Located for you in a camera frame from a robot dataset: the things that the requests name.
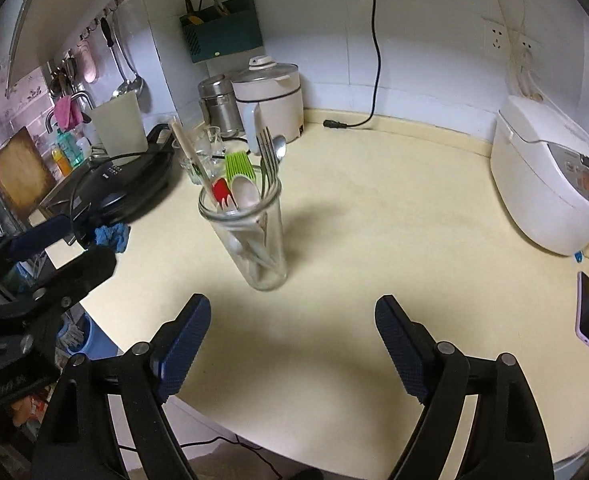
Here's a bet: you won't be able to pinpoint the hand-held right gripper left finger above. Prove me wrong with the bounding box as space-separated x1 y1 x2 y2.
32 293 212 480

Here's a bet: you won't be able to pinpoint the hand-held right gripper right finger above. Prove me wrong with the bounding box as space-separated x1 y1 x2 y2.
374 294 555 480

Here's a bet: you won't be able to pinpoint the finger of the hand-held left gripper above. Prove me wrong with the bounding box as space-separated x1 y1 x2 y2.
0 214 74 292
0 245 119 357

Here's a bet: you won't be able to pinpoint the tall glass jar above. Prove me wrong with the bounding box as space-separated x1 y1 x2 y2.
197 163 288 292

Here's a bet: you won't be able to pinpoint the wooden chopsticks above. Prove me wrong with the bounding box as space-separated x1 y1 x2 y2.
170 119 216 202

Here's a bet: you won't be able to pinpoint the white ceramic spoon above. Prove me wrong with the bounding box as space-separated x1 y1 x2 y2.
231 175 262 212

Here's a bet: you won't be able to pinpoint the green silicone brush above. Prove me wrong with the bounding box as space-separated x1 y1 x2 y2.
224 151 256 182

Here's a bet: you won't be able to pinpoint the metal fork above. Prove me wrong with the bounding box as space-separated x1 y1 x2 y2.
258 127 281 187

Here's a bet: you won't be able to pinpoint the blue cloth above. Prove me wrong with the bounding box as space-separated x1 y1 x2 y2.
93 223 131 254

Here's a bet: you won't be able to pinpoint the wooden cutting board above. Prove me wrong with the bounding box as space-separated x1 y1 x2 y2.
0 126 56 222

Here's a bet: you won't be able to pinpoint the blue bucket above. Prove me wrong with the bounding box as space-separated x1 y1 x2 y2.
61 312 121 362

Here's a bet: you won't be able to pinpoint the orange bottle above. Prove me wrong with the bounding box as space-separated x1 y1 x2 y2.
50 143 73 176

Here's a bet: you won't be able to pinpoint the green soap bottle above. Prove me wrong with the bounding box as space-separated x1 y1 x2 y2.
56 129 84 169

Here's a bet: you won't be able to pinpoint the black electric griddle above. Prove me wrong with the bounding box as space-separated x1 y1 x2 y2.
68 123 176 242

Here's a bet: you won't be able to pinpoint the pink cloth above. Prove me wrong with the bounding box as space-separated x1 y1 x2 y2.
54 95 84 130

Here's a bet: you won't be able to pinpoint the white cutting board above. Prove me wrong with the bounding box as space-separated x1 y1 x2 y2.
90 90 148 159

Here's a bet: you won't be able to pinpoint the metal faucet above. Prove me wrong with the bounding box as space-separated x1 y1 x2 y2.
45 92 96 134

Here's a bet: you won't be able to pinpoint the ribbed glass cup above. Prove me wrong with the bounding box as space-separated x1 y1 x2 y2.
173 135 216 187

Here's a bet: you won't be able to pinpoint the hanging metal ladle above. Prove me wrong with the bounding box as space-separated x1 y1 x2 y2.
99 17 146 99

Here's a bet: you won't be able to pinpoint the phone with purple case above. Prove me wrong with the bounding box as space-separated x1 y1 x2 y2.
575 270 589 347

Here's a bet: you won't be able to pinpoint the steel canister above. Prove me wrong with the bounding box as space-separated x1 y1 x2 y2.
197 74 244 137

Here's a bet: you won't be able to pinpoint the white rice cooker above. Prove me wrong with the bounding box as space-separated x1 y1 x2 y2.
490 94 589 257

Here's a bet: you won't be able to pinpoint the range hood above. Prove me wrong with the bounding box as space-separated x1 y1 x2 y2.
5 0 55 97

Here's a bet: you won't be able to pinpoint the white electric pot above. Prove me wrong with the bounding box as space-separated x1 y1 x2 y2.
231 54 306 156

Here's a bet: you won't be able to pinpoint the black appliance cord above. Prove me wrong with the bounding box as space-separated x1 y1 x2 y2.
211 134 248 162

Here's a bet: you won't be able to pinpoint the teal wall utensil holder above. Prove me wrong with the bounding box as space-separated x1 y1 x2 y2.
179 0 266 64

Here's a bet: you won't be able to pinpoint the white cables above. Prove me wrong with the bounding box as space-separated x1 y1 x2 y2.
496 0 546 102

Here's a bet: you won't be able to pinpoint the black power cable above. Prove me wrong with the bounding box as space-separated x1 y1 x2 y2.
323 0 381 130

